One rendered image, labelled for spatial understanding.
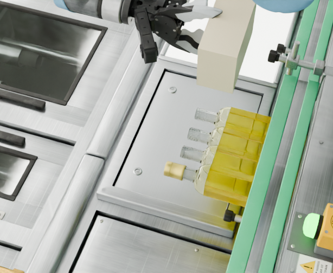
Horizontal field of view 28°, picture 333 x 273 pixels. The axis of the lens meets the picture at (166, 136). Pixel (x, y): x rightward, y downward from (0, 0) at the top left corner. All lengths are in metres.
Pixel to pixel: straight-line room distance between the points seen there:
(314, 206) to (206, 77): 0.32
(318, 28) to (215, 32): 0.56
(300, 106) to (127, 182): 0.46
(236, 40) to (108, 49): 0.77
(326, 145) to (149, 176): 0.47
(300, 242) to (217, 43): 0.40
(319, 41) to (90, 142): 0.63
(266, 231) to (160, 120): 0.57
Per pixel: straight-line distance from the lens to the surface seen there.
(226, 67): 1.30
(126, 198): 1.62
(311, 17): 1.84
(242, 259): 1.26
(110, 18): 1.40
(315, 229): 1.24
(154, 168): 1.67
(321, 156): 1.39
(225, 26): 1.31
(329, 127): 1.44
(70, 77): 1.93
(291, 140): 1.43
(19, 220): 1.67
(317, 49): 1.76
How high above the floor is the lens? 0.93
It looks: 9 degrees up
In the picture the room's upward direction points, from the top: 75 degrees counter-clockwise
